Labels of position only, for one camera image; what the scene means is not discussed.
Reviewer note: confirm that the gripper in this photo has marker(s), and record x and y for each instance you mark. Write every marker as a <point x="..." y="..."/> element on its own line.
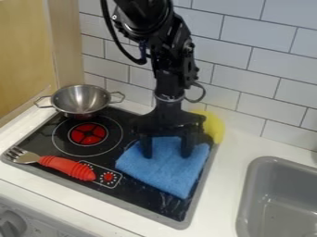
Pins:
<point x="168" y="115"/>

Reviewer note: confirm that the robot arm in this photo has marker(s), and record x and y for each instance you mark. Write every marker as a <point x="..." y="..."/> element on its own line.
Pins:
<point x="165" y="40"/>

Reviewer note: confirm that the blue cloth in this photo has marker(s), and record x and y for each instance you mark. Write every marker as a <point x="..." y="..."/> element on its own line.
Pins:
<point x="165" y="166"/>

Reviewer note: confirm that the yellow toy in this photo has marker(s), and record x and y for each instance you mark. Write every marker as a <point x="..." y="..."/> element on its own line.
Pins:
<point x="213" y="126"/>

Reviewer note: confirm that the toy stove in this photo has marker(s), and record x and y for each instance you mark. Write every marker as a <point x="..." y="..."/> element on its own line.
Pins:
<point x="103" y="160"/>

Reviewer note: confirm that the silver pot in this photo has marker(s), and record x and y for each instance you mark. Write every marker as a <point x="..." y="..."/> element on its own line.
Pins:
<point x="80" y="99"/>

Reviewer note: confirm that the toy sink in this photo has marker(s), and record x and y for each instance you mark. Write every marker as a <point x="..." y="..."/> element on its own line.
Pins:
<point x="280" y="200"/>

